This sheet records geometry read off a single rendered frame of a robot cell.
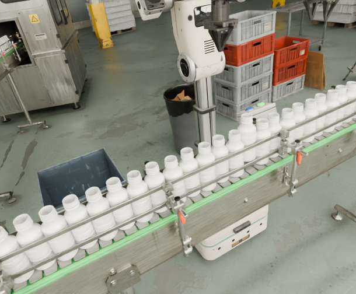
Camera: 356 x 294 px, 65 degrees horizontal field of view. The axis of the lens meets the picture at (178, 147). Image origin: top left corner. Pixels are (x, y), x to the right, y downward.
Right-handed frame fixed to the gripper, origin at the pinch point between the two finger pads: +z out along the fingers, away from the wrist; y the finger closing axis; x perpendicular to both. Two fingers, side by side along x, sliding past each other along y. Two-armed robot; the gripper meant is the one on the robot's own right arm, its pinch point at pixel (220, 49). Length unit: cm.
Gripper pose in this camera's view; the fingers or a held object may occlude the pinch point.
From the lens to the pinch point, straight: 100.8
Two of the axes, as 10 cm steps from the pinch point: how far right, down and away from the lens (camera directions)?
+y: 5.8, 3.9, -7.2
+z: 0.9, 8.5, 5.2
